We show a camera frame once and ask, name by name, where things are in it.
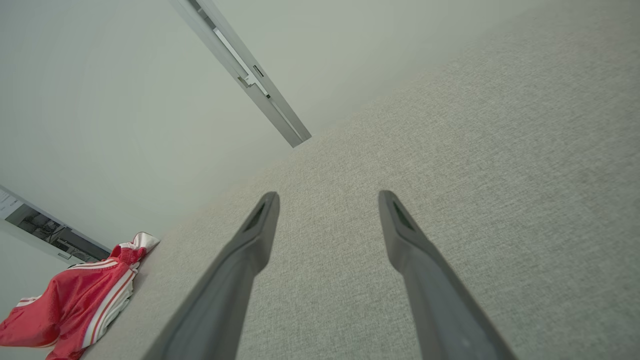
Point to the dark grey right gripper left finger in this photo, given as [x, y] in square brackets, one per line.
[225, 300]

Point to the red shirt with white sleeves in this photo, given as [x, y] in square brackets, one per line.
[65, 305]

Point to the grey partition post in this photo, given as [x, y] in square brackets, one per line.
[260, 95]

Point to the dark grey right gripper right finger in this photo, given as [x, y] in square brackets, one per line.
[440, 310]

